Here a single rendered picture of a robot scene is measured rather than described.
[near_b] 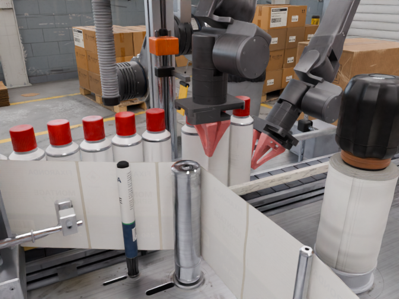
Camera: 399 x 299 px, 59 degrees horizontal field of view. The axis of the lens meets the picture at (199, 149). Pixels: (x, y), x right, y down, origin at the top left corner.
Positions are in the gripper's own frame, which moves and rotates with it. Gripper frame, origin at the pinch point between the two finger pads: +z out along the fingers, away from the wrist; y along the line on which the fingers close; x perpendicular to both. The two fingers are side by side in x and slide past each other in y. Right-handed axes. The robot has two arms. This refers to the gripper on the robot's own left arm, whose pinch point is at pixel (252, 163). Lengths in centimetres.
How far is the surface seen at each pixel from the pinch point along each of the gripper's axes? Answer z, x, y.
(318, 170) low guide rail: -6.7, 13.7, 4.7
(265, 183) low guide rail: 2.0, 2.0, 4.4
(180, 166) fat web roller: 5.3, -27.3, 18.4
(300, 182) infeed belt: -2.3, 12.1, 3.6
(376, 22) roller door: -241, 297, -268
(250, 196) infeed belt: 6.0, 1.4, 3.5
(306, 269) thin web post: 5.3, -24.0, 38.6
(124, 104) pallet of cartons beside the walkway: 20, 92, -330
